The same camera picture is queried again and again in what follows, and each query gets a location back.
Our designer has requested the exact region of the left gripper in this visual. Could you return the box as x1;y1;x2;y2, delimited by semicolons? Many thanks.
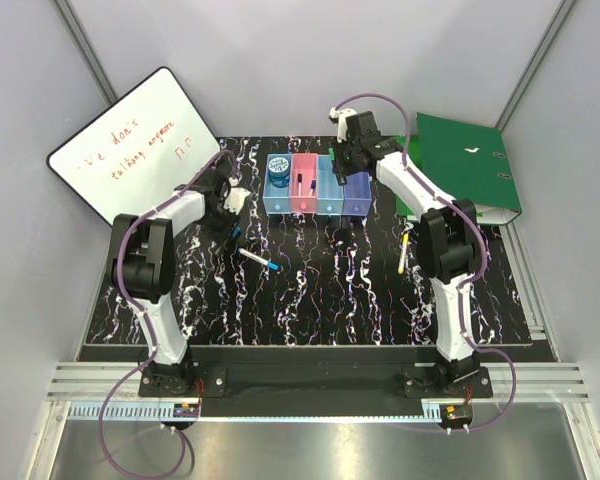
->
201;201;243;248

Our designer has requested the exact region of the green black highlighter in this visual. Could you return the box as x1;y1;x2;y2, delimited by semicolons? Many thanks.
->
329;148;346;186

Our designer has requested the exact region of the purple storage bin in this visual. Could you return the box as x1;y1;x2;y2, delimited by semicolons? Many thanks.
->
342;172;372;217

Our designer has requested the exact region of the light blue storage bin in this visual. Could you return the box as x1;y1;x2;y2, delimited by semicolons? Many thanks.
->
316;155;344;216

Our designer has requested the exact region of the light blue end bin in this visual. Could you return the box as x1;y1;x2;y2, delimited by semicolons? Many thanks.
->
262;161;291;215

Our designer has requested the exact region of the white marker blue cap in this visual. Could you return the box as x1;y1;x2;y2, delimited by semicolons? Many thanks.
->
237;248;280;271

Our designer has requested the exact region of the blue round tape dispenser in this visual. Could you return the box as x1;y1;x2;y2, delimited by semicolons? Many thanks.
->
267;154;292;188

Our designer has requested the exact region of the green lever arch binder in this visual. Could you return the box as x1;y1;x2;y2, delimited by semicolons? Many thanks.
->
409;113;522;226

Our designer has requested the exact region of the yellow white marker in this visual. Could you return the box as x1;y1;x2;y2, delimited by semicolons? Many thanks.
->
398;233;409;275

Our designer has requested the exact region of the pink storage bin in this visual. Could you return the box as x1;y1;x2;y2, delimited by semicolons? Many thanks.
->
290;153;318;214

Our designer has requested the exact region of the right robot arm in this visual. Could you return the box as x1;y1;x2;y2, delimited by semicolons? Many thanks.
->
329;108;487;397

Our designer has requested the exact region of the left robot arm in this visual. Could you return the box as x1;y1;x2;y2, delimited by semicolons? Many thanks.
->
107;170;252;396

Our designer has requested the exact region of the black marble pattern mat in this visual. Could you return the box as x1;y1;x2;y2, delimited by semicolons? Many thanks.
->
77;135;534;347

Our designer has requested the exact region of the white dry-erase board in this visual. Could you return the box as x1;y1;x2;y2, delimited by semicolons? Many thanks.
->
46;67;220;224

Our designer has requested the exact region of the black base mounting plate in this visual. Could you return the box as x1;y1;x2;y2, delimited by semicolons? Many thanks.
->
139;346;493;421

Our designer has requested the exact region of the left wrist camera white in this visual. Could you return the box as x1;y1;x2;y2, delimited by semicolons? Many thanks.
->
223;187;252;215

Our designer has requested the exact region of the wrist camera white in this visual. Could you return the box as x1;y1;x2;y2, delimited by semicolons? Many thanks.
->
223;187;252;215
328;107;357;143

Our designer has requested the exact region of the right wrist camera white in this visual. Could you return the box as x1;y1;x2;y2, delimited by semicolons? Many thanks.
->
328;107;357;143

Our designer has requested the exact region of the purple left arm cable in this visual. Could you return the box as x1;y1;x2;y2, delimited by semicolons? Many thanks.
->
98;151;241;476

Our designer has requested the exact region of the aluminium rail frame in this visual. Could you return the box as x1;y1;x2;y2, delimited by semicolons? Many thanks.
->
27;219;600;480

